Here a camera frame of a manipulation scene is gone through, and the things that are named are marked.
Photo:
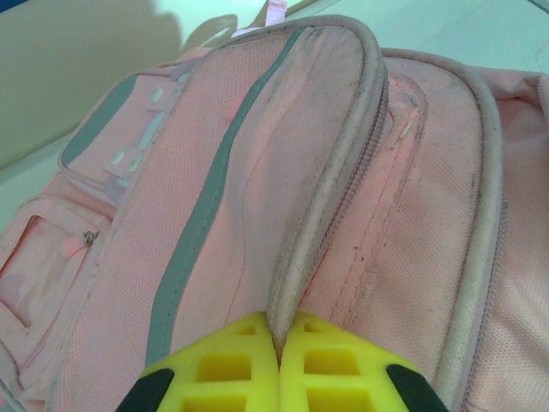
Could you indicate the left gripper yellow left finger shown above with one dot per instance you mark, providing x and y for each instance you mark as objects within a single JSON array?
[{"x": 261, "y": 386}]

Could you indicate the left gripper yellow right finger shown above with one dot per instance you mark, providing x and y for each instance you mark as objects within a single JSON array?
[{"x": 296, "y": 386}]

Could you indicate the pink student backpack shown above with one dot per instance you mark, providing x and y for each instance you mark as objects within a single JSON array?
[{"x": 364, "y": 193}]

